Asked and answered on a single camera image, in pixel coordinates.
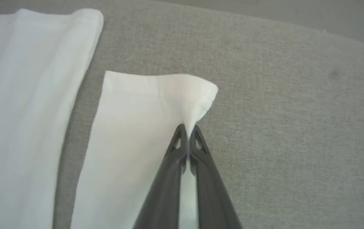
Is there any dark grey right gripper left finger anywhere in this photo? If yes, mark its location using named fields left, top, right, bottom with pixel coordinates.
left=134, top=124, right=189, bottom=229

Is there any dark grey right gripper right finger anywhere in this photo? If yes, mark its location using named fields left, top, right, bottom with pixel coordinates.
left=189, top=125, right=243, bottom=229

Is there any white garment with brown label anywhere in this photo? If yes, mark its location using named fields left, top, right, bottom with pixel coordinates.
left=0, top=8, right=219, bottom=229

